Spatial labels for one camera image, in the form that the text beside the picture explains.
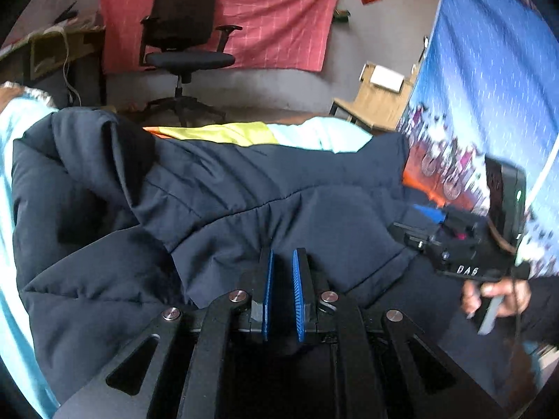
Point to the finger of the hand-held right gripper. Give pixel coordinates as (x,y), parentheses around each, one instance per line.
(412,236)
(430,214)

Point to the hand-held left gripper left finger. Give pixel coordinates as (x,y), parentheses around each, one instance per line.
(267,297)

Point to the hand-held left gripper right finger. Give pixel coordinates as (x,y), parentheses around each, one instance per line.
(299,297)

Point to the navy padded jacket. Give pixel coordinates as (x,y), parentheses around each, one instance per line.
(196,209)

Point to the person's right hand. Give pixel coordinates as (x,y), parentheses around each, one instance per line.
(511,299)

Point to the wooden side table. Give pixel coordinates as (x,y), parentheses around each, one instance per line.
(375,107)

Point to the blue printed curtain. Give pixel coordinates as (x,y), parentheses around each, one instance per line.
(476,87)

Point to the white book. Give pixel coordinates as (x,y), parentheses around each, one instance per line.
(387,77)

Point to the colourful patchwork blanket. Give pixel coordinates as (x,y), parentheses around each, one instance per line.
(17,270)

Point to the black office chair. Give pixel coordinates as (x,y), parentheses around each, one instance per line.
(187,52)

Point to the wooden desk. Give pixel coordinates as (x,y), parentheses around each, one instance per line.
(48,52)

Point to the small wall shelf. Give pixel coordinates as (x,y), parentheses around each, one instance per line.
(341,15)

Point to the red checked wall cloth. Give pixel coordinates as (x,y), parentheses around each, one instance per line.
(270,13)

